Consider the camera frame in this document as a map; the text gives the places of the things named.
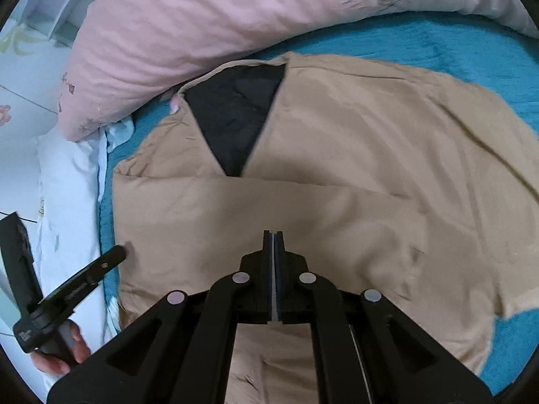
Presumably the white cabinet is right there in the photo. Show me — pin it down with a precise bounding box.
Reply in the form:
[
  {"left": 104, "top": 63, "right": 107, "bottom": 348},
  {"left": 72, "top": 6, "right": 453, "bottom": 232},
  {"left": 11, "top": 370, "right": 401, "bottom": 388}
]
[{"left": 20, "top": 0, "right": 111, "bottom": 48}]

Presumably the person's left hand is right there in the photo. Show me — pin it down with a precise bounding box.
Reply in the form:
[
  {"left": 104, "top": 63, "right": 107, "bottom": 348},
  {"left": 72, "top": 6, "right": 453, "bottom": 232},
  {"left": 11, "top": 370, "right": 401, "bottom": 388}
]
[{"left": 31, "top": 323, "right": 92, "bottom": 375}]

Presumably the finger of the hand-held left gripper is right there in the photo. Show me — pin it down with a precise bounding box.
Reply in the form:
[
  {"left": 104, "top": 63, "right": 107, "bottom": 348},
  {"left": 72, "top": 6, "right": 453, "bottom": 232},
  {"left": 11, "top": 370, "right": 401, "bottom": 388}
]
[
  {"left": 0, "top": 212, "right": 43, "bottom": 304},
  {"left": 40, "top": 245, "right": 128, "bottom": 306}
]

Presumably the pale blue cloth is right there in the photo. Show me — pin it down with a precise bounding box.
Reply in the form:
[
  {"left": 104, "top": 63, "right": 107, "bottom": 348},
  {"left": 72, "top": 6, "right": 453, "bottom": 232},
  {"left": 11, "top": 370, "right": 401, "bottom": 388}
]
[{"left": 103, "top": 115, "right": 138, "bottom": 156}]

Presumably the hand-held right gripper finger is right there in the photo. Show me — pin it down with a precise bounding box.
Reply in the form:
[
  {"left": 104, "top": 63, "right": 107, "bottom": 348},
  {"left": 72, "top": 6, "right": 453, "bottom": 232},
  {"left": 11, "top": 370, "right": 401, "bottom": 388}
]
[
  {"left": 47, "top": 231, "right": 275, "bottom": 404},
  {"left": 275, "top": 231, "right": 493, "bottom": 404}
]

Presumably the teal quilted blanket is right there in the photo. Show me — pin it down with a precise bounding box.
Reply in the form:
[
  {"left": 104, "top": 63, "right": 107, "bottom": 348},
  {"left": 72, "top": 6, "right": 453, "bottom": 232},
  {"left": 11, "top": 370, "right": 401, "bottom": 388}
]
[{"left": 99, "top": 10, "right": 539, "bottom": 396}]

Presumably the tan jacket with black lining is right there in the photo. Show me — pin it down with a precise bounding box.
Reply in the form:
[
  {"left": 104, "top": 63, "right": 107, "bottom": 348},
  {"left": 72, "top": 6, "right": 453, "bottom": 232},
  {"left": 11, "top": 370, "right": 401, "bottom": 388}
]
[{"left": 112, "top": 52, "right": 538, "bottom": 404}]

